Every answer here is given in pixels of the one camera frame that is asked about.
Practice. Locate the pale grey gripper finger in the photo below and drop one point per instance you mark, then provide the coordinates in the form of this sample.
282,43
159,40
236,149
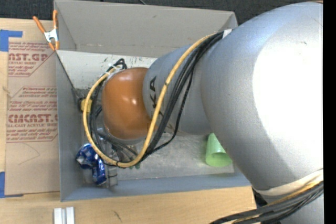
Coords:
113,173
112,182

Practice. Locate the blue crumpled packet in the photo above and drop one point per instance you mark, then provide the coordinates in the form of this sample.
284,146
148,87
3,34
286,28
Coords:
88,156

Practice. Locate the small yellow block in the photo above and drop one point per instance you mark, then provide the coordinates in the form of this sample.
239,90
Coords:
86,105

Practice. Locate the brown cardboard board red print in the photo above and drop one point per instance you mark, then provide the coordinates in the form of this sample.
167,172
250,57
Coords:
31,154

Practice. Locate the light green cup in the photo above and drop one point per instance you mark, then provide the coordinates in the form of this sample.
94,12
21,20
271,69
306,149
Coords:
216,156

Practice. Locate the grey metal bin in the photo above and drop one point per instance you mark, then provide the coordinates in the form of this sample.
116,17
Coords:
131,26

